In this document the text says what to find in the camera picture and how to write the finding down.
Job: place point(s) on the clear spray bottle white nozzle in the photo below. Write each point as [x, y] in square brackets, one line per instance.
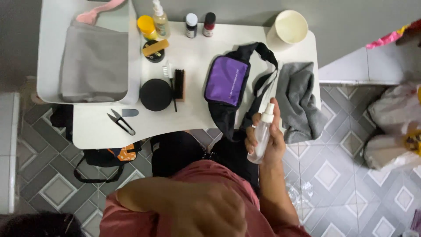
[262, 136]

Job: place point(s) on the white small cleaning brush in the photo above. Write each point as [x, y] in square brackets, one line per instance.
[169, 74]

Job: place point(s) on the wooden brush black bristles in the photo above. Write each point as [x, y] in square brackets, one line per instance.
[179, 85]

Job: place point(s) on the small grey shoehorn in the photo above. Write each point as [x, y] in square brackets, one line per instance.
[130, 113]

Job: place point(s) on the purple packet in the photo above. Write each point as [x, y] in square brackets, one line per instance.
[416, 220]

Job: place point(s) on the white plastic bag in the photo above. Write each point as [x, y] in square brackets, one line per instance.
[394, 108]
[384, 151]

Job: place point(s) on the yellowish liquid spray bottle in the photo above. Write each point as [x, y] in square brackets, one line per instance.
[161, 24]

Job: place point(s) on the black thread snips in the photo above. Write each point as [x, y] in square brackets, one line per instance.
[121, 121]

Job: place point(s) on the yellow rubber block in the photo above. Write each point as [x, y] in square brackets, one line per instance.
[156, 47]

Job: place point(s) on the white plastic tub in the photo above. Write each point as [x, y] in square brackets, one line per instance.
[49, 49]

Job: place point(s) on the person's black trousers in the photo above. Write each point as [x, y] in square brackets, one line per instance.
[177, 151]

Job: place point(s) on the grey cloth bag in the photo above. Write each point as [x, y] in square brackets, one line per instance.
[95, 62]

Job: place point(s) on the person's left fingers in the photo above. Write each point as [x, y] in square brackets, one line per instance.
[232, 210]

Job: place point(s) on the yellow capped bottle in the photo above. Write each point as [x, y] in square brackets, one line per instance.
[147, 28]

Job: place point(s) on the person's left hand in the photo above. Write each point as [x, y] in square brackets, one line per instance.
[213, 215]

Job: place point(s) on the small bottle with white cap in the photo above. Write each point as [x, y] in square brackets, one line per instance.
[191, 26]

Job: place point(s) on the pink and yellow cloth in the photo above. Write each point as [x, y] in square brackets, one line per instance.
[391, 37]

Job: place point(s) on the black round sponge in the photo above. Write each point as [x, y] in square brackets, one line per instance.
[155, 94]

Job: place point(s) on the purple and black waist bag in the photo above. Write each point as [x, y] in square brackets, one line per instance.
[226, 84]

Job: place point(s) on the black bag with orange print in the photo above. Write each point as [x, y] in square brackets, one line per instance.
[105, 158]

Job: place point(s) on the grey towel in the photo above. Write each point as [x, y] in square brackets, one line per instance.
[299, 102]

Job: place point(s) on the black round tin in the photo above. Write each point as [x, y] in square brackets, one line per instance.
[154, 56]

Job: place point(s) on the person's right hand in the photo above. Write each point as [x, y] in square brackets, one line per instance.
[278, 144]

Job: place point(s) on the small bottle with black cap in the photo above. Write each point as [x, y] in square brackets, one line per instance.
[209, 25]

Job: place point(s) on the clear plastic wrapper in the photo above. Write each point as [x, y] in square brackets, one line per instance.
[299, 194]

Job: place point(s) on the plain black bag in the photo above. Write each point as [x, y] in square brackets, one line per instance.
[62, 118]

